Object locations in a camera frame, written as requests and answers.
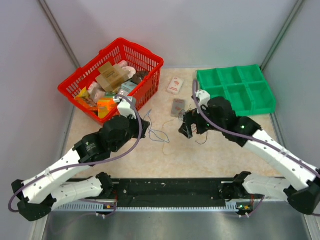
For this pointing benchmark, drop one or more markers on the orange snack box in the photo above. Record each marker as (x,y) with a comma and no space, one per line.
(104,106)

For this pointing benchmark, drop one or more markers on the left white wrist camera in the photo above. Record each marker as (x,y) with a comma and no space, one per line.
(126,106)

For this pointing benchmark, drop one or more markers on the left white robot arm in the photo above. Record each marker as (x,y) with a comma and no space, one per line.
(47,191)

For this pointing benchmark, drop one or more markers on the green compartment tray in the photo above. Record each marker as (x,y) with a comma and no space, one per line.
(244,86)

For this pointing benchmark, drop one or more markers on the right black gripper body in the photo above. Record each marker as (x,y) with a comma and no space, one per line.
(194,116)

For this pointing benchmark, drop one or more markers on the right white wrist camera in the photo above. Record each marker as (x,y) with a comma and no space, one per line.
(202,97)

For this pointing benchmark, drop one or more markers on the red plastic basket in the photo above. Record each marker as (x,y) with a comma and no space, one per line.
(120,49)

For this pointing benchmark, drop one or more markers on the white slotted cable duct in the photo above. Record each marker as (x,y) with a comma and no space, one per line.
(81,206)

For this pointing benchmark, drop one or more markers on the dark brown round item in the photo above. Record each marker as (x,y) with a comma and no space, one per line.
(139,76)

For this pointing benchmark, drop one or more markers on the clear plastic card case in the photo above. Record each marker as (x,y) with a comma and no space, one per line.
(178,105)

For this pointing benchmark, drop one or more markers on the brown cardboard box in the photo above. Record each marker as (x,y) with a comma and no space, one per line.
(111,77)

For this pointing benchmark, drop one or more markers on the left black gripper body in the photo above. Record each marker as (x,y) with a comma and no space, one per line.
(134,129)

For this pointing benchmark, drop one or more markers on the pink wrapped pack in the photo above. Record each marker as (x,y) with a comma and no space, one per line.
(95,91)

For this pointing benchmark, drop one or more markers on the white pink pouch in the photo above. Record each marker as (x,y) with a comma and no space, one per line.
(131,71)

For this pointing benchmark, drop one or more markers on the white red card box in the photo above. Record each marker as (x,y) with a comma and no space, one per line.
(175,85)

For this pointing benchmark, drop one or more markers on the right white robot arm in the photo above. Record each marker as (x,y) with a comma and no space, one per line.
(299,185)

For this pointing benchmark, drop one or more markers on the yellow snack packet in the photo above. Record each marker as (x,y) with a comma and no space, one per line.
(84,99)

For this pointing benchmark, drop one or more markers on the teal small box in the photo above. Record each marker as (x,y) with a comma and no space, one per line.
(128,86)

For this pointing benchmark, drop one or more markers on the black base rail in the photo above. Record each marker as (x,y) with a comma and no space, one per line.
(173,192)

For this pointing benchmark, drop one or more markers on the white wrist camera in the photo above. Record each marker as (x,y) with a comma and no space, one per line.
(126,106)
(202,97)

